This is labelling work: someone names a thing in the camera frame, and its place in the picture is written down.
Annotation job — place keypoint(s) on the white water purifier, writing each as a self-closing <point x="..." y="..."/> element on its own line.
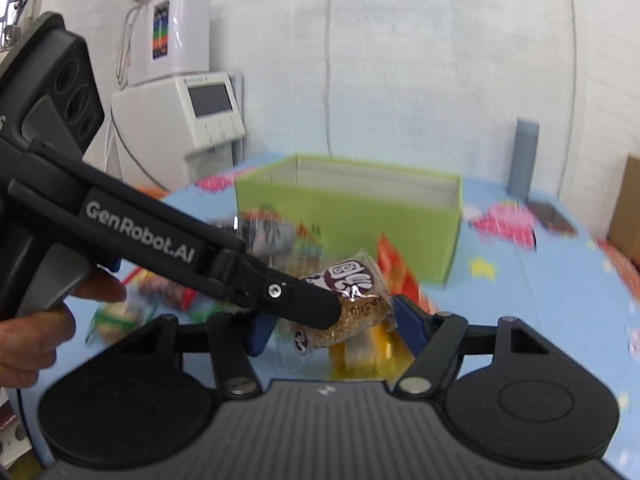
<point x="180" y="25"/>

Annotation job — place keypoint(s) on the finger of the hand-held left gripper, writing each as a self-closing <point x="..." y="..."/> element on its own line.
<point x="295" y="297"/>

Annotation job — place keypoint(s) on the heap of mixed snack packets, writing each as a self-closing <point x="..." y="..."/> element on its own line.
<point x="395" y="265"/>

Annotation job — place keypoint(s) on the person's left hand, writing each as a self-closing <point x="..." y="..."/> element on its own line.
<point x="30" y="345"/>

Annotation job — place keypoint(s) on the clear sesame snack packet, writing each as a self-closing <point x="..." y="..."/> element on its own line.
<point x="360" y="285"/>

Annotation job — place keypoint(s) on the green cardboard box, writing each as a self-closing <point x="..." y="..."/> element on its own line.
<point x="350" y="220"/>

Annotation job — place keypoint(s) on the grey cylinder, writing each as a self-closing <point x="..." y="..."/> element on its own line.
<point x="523" y="155"/>

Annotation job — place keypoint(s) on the white water dispenser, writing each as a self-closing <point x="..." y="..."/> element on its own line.
<point x="160" y="125"/>

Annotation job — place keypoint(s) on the dark flat device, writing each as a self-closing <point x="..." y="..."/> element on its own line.
<point x="550" y="214"/>

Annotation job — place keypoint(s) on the brown cardboard box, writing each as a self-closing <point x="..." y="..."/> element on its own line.
<point x="627" y="205"/>

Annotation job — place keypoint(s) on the blue printed table cloth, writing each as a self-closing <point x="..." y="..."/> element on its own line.
<point x="525" y="290"/>

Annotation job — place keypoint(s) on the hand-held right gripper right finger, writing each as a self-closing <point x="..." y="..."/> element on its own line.
<point x="407" y="317"/>

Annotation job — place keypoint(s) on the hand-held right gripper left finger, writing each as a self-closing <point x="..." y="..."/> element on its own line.
<point x="260" y="337"/>

